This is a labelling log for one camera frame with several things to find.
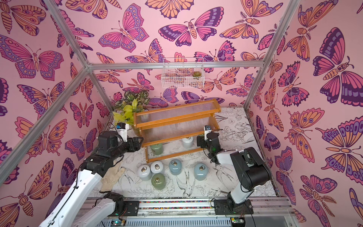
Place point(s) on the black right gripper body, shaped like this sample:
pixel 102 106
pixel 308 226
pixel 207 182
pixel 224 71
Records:
pixel 204 142

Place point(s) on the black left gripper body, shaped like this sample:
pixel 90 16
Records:
pixel 128 147

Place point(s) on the white canister bottom shelf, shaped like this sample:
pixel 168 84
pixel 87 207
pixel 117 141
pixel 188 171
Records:
pixel 187 142

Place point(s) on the blue canister shelf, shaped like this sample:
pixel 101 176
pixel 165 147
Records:
pixel 175 167
pixel 201 171

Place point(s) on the white tea canister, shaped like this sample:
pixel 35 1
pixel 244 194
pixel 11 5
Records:
pixel 145 173
pixel 157 167

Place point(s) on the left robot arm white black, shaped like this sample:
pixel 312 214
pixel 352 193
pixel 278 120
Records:
pixel 111 146

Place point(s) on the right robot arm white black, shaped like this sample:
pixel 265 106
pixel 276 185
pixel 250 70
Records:
pixel 250 169

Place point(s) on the wooden three-tier shelf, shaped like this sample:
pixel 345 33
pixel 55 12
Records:
pixel 170 125

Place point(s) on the beige work glove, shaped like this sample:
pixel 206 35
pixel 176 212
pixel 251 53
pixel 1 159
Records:
pixel 111 178

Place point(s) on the glass vase with green plant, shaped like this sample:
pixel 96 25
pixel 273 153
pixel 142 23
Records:
pixel 132 103

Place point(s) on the small green succulent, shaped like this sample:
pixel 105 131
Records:
pixel 197 74

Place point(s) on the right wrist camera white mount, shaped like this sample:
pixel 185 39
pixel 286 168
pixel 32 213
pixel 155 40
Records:
pixel 207 130

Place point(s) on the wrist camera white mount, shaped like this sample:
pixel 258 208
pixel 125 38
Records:
pixel 207 130
pixel 122 130

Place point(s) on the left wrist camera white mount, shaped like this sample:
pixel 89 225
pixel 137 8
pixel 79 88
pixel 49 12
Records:
pixel 122 130

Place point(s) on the white wire wall basket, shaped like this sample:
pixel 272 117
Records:
pixel 177 73

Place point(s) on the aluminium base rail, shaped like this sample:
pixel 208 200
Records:
pixel 202 212

